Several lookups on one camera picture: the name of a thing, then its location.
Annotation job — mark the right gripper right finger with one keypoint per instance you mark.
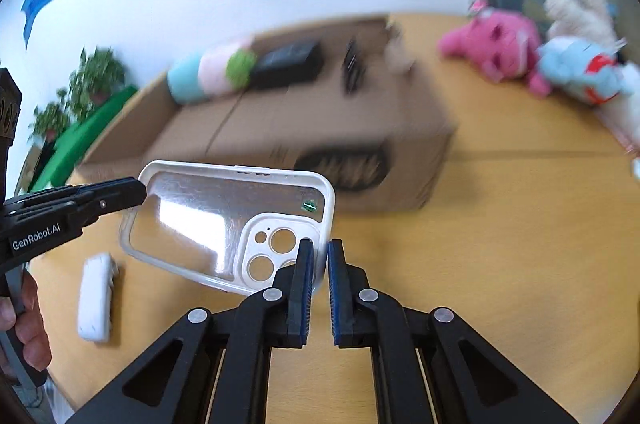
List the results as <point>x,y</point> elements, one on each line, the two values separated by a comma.
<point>429,367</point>

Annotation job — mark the white power bank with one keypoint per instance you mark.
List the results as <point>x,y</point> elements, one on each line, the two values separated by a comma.
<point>95,298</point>

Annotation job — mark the light blue plush toy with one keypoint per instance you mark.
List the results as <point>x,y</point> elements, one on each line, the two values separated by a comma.
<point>586,70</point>

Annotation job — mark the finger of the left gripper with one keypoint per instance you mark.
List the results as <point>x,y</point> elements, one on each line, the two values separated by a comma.
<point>100,198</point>

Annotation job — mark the beige plush bear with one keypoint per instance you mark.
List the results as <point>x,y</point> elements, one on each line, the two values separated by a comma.
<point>586,19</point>

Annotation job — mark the potted green plant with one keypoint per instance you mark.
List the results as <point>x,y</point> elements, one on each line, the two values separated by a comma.
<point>97,77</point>
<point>50,121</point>

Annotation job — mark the black charger box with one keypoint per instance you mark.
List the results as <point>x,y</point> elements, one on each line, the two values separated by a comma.
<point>295,63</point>

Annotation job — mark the clear white phone case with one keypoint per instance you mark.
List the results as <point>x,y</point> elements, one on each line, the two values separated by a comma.
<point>230,228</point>

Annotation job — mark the brown cardboard box tray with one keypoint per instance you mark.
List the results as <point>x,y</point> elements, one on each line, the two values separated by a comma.
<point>382,148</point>

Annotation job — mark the green cloth covered table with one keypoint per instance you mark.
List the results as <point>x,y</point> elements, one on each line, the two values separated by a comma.
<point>70,148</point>

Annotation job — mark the pink teal plush toy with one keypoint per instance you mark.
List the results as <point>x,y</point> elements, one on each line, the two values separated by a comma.
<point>220,70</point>

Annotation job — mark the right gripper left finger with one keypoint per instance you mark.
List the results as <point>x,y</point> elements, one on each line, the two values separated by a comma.
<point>213,367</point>

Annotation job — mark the person's left hand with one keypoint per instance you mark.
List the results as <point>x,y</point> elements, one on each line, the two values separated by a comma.
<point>29,326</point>

